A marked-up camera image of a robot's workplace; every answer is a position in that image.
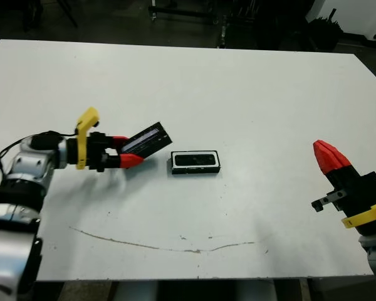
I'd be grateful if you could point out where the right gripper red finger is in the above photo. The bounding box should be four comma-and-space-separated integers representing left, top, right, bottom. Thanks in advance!
318, 140, 362, 189
312, 139, 346, 189

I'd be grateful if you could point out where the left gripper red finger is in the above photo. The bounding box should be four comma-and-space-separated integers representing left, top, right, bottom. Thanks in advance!
106, 152, 145, 169
105, 135, 130, 151

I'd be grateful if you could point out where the dark stand with silver post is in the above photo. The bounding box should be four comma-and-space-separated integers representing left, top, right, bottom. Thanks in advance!
217, 13, 303, 50

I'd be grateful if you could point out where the black metal rack on wheels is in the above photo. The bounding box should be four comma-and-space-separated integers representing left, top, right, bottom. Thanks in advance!
149, 0, 222, 26

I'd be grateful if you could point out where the left gripper body yellow bracket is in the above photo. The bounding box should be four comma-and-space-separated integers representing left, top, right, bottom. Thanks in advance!
75, 107, 113, 173

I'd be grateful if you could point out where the right gripper body yellow bracket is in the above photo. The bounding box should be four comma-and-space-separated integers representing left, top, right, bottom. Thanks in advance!
311, 171, 376, 237

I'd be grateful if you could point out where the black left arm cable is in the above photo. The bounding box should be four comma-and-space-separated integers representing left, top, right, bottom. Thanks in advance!
0, 124, 82, 172

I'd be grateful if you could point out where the black box with white lining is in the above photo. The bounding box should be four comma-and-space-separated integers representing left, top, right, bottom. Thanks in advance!
170, 149, 222, 176

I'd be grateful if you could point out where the glossy black box lid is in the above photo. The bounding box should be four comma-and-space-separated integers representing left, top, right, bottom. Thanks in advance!
122, 121, 174, 162

